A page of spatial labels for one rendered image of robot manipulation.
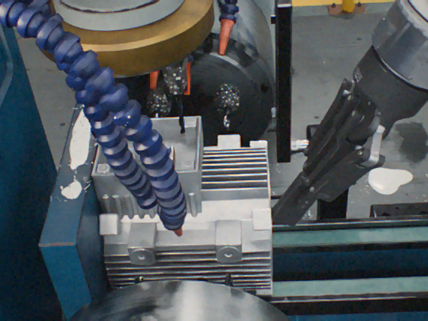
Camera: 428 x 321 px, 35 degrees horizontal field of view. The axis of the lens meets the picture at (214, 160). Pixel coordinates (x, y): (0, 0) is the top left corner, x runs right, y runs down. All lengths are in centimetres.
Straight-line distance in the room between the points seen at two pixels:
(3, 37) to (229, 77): 32
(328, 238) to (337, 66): 62
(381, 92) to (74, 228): 34
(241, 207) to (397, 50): 28
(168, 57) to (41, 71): 100
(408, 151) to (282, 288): 49
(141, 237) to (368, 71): 32
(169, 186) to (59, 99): 100
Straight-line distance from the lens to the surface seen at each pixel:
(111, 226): 79
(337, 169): 68
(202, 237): 78
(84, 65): 46
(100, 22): 62
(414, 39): 61
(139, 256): 78
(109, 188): 77
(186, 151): 82
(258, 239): 79
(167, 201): 53
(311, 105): 140
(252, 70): 98
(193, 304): 60
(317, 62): 153
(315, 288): 92
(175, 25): 62
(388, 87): 64
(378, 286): 93
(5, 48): 90
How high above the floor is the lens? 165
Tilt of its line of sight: 42 degrees down
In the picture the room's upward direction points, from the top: 5 degrees counter-clockwise
